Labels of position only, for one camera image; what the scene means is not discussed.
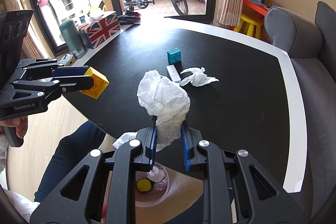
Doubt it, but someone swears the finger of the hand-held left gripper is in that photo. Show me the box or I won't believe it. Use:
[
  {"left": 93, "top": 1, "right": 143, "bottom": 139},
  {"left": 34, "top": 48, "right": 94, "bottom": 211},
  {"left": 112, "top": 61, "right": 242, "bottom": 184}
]
[
  {"left": 12, "top": 75, "right": 95, "bottom": 95},
  {"left": 16, "top": 58, "right": 90, "bottom": 80}
]

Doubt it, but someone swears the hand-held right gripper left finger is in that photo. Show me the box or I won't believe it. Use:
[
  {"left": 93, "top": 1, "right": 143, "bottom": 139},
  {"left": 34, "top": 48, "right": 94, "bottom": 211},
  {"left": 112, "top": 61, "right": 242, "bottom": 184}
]
[{"left": 30, "top": 116, "right": 159, "bottom": 224}]

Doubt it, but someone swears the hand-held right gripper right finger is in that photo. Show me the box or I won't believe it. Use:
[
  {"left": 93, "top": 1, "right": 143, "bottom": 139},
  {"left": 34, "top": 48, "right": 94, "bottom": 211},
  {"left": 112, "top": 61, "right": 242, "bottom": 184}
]
[{"left": 181, "top": 119, "right": 306, "bottom": 224}]

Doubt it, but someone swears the yellow building block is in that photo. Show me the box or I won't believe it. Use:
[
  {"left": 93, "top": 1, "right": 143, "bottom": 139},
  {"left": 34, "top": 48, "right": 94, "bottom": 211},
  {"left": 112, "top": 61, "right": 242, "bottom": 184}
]
[{"left": 79, "top": 67, "right": 109, "bottom": 100}]

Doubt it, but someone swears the clear container with red toy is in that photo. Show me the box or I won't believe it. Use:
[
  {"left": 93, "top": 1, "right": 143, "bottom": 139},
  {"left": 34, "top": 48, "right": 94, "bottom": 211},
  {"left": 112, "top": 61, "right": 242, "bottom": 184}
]
[{"left": 147, "top": 166, "right": 165, "bottom": 183}]

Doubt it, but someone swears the yellow round zip case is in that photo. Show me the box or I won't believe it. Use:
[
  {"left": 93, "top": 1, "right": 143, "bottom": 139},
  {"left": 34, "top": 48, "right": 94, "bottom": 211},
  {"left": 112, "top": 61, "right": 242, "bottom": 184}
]
[{"left": 136, "top": 179, "right": 154, "bottom": 192}]

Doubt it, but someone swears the large white tissue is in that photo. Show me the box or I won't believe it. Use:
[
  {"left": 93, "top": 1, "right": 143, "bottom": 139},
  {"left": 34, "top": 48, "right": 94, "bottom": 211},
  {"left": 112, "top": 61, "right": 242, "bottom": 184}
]
[{"left": 136, "top": 69, "right": 191, "bottom": 152}]

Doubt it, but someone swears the pink plastic bin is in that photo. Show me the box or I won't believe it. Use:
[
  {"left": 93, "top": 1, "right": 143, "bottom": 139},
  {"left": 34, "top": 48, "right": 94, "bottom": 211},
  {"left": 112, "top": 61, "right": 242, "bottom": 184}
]
[{"left": 135, "top": 165, "right": 173, "bottom": 208}]

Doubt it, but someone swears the small white tissue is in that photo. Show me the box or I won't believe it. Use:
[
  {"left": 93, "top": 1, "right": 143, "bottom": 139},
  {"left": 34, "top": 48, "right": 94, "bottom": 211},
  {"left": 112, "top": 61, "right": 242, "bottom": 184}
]
[{"left": 179, "top": 67, "right": 219, "bottom": 87}]

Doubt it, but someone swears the small white box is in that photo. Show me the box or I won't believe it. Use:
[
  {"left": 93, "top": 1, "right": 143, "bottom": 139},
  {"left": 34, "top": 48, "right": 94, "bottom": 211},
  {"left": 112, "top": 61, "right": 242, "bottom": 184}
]
[{"left": 166, "top": 65, "right": 181, "bottom": 83}]

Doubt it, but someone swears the teal building block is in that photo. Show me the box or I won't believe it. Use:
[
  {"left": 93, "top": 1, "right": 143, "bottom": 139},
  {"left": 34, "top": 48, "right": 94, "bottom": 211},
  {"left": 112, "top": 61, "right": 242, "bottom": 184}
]
[{"left": 167, "top": 48, "right": 182, "bottom": 64}]

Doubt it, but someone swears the person's left hand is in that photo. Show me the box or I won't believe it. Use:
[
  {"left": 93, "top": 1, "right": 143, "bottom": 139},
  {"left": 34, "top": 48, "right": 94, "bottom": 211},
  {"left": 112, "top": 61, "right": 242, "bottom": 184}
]
[{"left": 0, "top": 116, "right": 29, "bottom": 139}]

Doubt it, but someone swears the silver smartphone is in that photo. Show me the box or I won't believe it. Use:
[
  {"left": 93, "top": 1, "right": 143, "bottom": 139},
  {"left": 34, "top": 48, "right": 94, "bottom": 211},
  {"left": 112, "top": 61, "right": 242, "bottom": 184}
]
[{"left": 58, "top": 54, "right": 74, "bottom": 66}]

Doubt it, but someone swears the flat white paper napkin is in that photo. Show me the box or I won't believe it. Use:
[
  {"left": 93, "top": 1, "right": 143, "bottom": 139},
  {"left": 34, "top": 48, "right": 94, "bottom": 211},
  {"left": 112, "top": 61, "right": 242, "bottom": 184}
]
[{"left": 112, "top": 132, "right": 138, "bottom": 149}]

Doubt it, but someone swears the green thermos bottle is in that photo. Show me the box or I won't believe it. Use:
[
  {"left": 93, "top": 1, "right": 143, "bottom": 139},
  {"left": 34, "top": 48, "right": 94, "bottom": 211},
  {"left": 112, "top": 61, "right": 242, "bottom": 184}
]
[{"left": 59, "top": 20, "right": 88, "bottom": 60}]

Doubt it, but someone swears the flag print tissue box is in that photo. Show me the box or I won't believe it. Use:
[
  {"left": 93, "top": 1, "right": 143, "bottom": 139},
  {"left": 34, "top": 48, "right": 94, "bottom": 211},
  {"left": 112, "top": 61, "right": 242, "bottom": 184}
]
[{"left": 78, "top": 7, "right": 121, "bottom": 50}]

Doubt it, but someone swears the person's leg in blue pants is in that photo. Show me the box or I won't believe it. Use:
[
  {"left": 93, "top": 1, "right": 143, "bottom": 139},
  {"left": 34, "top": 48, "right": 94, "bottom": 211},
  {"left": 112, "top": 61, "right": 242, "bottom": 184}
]
[{"left": 34, "top": 120, "right": 107, "bottom": 203}]

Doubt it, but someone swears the person's white printed shirt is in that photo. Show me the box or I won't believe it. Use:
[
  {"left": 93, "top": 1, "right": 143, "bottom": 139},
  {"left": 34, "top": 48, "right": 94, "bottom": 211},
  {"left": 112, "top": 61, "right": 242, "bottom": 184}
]
[{"left": 4, "top": 189, "right": 41, "bottom": 224}]

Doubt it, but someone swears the yellow plastic stool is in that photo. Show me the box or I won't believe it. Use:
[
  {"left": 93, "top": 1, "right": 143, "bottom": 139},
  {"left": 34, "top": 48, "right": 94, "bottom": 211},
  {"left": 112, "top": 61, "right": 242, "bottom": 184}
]
[{"left": 233, "top": 13, "right": 263, "bottom": 40}]

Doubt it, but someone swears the grey sofa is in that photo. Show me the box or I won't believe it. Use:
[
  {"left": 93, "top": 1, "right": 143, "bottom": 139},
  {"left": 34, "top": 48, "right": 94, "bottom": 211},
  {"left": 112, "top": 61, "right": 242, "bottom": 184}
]
[{"left": 264, "top": 1, "right": 336, "bottom": 224}]

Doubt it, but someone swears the red desk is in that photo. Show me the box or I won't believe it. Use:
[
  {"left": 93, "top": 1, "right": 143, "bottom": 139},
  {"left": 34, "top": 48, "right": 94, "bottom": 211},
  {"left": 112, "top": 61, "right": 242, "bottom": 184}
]
[{"left": 242, "top": 0, "right": 272, "bottom": 30}]

